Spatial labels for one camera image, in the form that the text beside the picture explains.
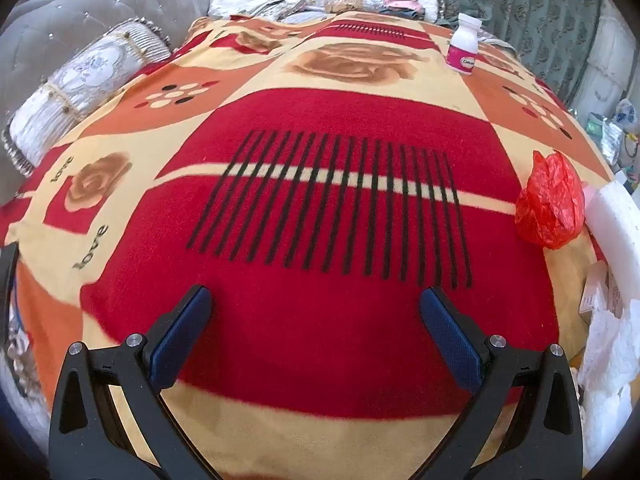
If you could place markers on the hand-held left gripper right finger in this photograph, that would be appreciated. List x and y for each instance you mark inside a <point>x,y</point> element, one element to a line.
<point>450,340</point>

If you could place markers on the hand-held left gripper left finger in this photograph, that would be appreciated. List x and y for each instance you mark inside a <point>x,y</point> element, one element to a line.
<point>180,340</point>

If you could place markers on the red plastic bag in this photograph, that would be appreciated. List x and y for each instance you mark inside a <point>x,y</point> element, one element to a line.
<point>550,205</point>

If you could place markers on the red orange printed blanket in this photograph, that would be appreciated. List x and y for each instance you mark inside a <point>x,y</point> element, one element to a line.
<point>310,360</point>

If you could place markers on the small white carton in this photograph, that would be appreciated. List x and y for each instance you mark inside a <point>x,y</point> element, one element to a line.
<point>597,285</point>

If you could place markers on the white crumpled plastic wrap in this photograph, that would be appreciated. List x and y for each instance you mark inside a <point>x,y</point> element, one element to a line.
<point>610,360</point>

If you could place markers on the white foam block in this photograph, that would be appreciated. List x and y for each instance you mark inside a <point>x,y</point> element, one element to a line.
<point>615,230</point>

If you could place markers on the silver foil bag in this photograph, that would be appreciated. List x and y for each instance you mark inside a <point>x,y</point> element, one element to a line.
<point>612,140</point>

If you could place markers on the white ribbed embroidered cushion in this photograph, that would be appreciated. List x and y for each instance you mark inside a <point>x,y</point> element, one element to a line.
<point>85,80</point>

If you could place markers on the white plastic bag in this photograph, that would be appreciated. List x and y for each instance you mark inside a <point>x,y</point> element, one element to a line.
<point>627,112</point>

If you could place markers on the white bottle pink label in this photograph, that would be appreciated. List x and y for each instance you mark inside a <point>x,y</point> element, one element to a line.
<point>462,45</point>

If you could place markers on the air conditioner with lace cover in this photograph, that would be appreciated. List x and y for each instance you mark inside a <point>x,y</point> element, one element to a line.
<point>615,60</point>

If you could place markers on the grey tufted sofa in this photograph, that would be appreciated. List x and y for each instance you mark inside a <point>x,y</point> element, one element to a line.
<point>60,25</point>

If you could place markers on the green patterned curtain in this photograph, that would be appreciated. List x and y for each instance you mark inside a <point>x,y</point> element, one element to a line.
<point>525,10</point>

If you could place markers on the white folded quilt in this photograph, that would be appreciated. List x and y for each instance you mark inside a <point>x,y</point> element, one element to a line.
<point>250,7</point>

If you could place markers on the pink folded cloth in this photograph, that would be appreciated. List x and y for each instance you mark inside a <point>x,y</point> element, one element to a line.
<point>402,2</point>

